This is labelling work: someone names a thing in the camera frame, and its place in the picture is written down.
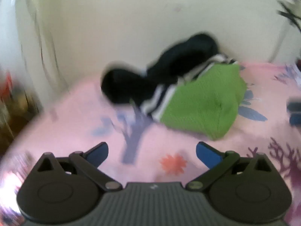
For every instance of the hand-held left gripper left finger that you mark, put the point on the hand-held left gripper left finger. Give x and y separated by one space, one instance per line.
100 153

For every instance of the green and black striped sweater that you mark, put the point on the green and black striped sweater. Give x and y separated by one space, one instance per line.
199 98

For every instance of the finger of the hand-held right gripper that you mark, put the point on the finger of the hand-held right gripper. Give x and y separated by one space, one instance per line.
295 120

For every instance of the dark blurred clutter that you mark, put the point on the dark blurred clutter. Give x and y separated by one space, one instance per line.
16 113

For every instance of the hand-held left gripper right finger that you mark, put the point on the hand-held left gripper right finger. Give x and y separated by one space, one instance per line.
205 153

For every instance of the pink tree print bedsheet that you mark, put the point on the pink tree print bedsheet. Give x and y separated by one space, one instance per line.
82 113

